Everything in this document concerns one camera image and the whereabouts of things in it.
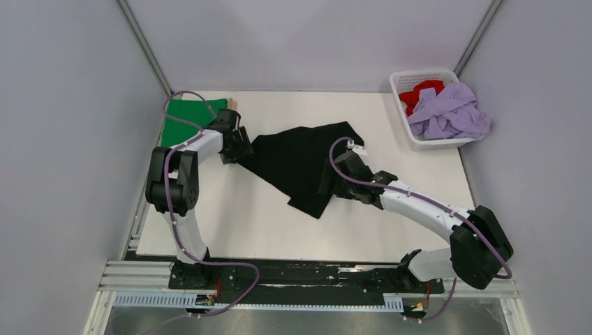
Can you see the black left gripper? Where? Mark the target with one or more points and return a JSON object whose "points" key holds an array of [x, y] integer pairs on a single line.
{"points": [[245, 148]]}

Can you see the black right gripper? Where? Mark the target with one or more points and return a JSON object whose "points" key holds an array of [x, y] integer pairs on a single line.
{"points": [[323, 187]]}

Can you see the black t shirt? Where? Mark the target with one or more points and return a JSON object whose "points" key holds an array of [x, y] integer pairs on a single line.
{"points": [[293, 161]]}

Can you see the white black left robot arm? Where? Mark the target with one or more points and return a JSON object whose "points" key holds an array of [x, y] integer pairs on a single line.
{"points": [[172, 187]]}

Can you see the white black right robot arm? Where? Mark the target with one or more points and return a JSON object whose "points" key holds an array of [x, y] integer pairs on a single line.
{"points": [[477, 247]]}

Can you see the folded beige t shirt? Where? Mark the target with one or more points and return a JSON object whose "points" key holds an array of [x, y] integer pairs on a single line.
{"points": [[232, 104]]}

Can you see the red t shirt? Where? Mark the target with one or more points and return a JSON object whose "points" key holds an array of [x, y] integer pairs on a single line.
{"points": [[411, 98]]}

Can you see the lavender t shirt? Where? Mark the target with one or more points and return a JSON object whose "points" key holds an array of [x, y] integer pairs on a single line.
{"points": [[451, 114]]}

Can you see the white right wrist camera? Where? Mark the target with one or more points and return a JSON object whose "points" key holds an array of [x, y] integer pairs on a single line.
{"points": [[358, 149]]}

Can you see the white slotted cable duct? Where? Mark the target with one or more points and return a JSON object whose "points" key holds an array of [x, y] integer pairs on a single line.
{"points": [[388, 304]]}

